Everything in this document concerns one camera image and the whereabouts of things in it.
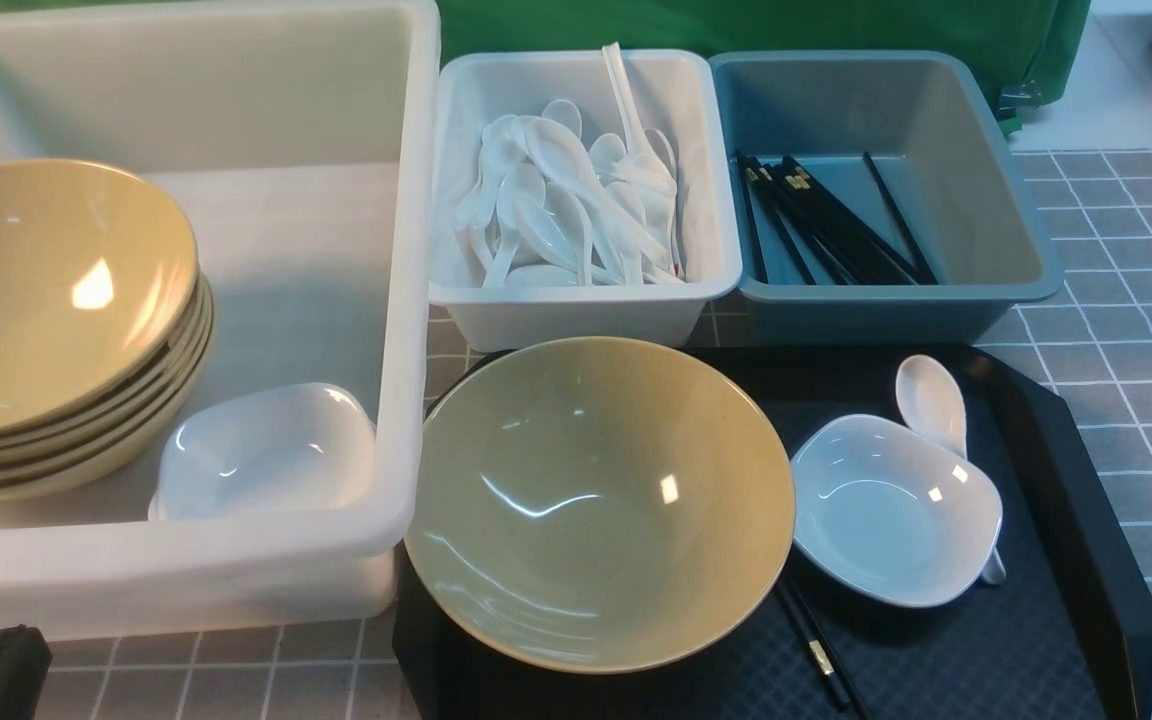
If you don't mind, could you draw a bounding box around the yellow-green noodle bowl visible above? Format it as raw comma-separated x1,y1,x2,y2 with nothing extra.
404,338,796,675

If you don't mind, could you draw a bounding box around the white side dish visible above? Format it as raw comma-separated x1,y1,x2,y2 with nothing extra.
791,414,1007,609

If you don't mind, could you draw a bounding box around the white soup spoon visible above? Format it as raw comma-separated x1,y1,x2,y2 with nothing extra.
893,354,1007,585

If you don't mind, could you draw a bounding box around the top stacked yellow bowl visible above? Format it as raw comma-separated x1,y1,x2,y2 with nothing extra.
0,158,198,430

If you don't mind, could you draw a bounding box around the white spoon left of bin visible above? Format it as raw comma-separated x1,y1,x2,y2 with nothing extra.
483,161,547,288

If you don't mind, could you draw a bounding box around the white spoon of bin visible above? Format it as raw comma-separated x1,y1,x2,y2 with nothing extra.
483,161,547,288
522,118,673,272

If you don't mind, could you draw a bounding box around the white spoon centre of bin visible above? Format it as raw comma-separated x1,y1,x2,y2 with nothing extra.
522,118,673,272

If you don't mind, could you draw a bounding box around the black chopstick left in bin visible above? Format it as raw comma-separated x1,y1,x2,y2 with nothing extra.
733,150,767,283

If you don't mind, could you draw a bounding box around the black chopstick in bin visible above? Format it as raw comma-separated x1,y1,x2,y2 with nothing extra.
733,150,767,283
782,154,922,286

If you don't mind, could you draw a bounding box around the upright white spoon in bin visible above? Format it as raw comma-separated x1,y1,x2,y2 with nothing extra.
602,44,679,199

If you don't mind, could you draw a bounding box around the white spoon bin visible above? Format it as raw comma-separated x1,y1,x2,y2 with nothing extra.
429,50,742,354

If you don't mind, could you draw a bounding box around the white dish in tub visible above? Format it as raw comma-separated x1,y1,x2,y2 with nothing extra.
147,382,376,521

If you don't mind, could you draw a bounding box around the black chopstick middle in bin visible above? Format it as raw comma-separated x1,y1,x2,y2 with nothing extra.
782,154,922,286

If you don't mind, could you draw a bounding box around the black chopstick on tray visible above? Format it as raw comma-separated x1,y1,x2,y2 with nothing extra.
774,578,852,712
786,578,872,719

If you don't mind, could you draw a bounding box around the blue-grey chopstick bin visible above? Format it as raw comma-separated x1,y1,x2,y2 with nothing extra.
710,50,1062,344

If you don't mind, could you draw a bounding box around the black chopstick apart in bin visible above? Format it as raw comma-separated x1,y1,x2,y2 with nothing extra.
861,151,940,285

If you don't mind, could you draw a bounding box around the large translucent white tub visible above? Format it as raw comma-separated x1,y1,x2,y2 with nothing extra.
0,1,442,642

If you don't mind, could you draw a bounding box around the green cloth backdrop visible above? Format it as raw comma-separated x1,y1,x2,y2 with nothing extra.
0,0,1093,136

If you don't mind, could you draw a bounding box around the black serving tray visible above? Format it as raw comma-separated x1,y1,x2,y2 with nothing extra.
392,344,1152,719

